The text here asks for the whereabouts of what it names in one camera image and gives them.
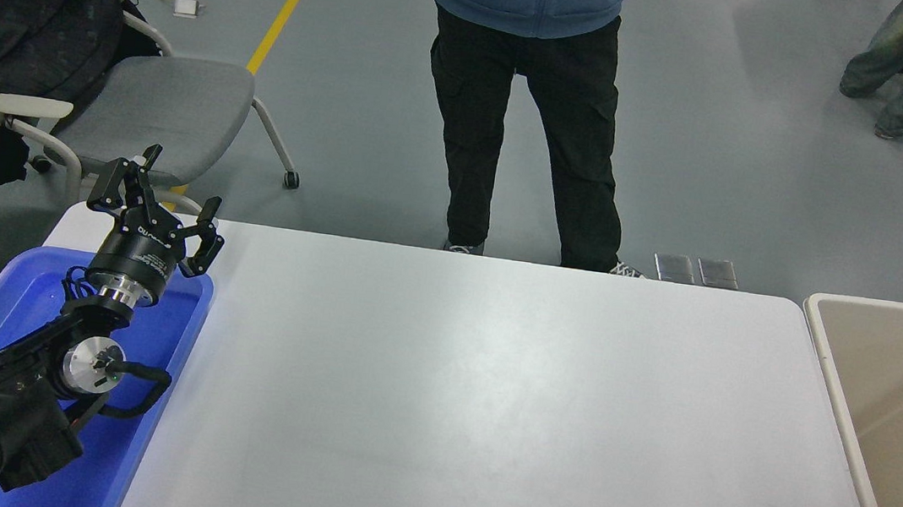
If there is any blue plastic tray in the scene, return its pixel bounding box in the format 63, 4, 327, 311
0, 240, 217, 507

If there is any grey chair with white arms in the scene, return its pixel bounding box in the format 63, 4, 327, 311
0, 0, 320, 230

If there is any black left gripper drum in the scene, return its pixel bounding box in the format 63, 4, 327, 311
86, 204, 189, 302

